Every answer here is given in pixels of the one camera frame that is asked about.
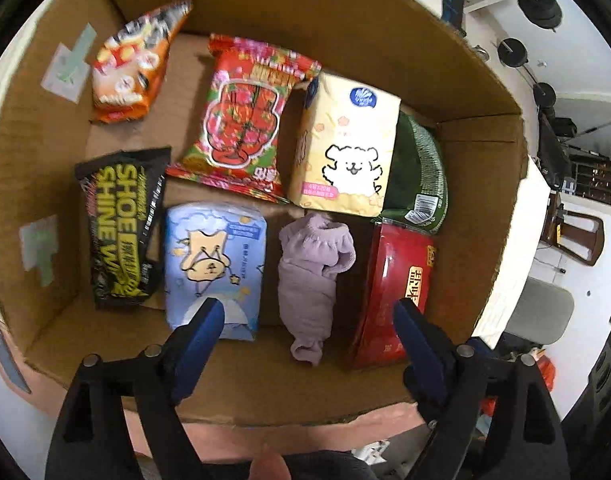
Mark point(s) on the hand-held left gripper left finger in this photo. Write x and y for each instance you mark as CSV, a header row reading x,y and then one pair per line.
x,y
198,350

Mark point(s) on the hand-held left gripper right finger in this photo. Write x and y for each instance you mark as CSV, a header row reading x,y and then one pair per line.
x,y
420,355

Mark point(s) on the red tissue pack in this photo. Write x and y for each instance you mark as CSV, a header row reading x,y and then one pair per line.
x,y
390,280

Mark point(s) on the light blue tissue pack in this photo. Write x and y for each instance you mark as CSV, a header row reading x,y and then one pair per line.
x,y
210,260

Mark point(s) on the lilac sock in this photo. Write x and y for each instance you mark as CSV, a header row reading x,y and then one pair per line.
x,y
310,285

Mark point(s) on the black shoe wipes pack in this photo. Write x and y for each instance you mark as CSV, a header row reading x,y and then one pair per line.
x,y
120,230

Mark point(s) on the green wet wipes pack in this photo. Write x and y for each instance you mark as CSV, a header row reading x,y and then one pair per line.
x,y
420,175

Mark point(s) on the yellow tissue pack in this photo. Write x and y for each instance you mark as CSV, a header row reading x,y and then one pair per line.
x,y
345,150

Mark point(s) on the red snack packet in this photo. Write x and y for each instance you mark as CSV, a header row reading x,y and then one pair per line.
x,y
240,120

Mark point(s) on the orange snack packet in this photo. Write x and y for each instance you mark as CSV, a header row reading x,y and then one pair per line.
x,y
130,70

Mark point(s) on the cardboard box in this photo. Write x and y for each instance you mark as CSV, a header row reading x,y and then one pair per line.
x,y
335,20

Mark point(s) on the red plastic bag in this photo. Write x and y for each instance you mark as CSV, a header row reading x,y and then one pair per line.
x,y
548,372

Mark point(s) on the grey seat chair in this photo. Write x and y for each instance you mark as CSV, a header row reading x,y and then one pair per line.
x,y
540,310

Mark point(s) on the brown wooden chair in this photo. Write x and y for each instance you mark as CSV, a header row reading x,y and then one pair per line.
x,y
583,240

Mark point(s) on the blue smartphone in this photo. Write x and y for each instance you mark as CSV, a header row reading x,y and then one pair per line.
x,y
5,360

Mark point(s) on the dark metal rack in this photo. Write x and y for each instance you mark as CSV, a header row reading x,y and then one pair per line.
x,y
553,160

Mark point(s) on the barbell with small black plates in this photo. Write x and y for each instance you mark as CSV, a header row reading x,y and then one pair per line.
x,y
513,52

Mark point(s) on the barbell with large black plates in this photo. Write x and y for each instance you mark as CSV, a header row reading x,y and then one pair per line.
x,y
540,6

